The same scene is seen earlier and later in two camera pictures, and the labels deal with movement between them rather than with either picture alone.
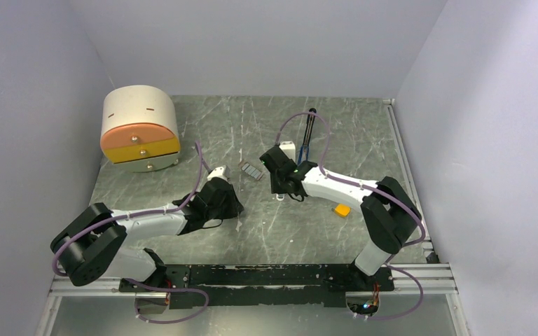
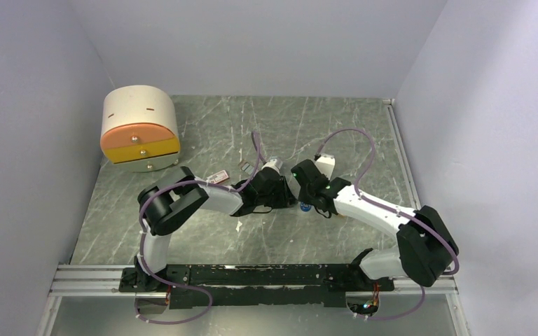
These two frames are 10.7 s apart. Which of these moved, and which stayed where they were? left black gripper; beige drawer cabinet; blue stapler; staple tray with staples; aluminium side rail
Moved: blue stapler; left black gripper
Stayed: aluminium side rail; beige drawer cabinet; staple tray with staples
